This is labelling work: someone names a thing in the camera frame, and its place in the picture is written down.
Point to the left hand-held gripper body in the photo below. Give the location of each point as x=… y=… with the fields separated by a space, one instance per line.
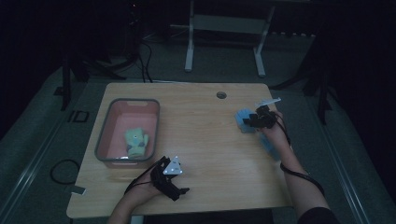
x=168 y=174

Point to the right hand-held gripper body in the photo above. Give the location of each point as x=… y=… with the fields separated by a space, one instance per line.
x=266 y=118

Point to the pink bin with grey rim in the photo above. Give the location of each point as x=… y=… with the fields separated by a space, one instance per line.
x=124 y=124

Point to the person's left hand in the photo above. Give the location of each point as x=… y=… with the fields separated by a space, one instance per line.
x=141 y=193

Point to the black metal stand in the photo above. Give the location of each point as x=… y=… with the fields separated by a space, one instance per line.
x=67 y=81
x=320 y=90

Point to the grey floor tag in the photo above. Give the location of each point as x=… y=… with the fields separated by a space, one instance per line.
x=77 y=189

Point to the white metal table frame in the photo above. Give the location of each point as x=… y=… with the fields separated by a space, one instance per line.
x=227 y=24

